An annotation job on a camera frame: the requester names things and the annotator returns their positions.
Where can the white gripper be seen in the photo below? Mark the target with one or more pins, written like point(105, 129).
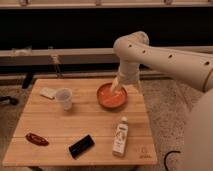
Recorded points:
point(125, 77)

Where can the orange ceramic bowl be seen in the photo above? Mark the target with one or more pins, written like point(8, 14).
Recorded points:
point(111, 100)

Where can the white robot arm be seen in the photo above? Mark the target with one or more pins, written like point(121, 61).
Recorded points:
point(194, 69)

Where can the wooden table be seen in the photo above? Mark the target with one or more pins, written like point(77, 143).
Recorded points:
point(61, 128)

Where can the clear plastic cup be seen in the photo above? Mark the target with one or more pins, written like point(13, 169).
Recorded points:
point(64, 97)

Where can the white bottle with label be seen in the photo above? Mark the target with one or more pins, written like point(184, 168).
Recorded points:
point(120, 139)

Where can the black rectangular box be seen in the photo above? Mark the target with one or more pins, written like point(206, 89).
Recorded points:
point(81, 146)

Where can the dark red snack wrapper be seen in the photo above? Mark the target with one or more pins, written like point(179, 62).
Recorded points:
point(37, 140)

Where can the black chair base leg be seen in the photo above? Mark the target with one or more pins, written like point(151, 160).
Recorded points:
point(12, 101)

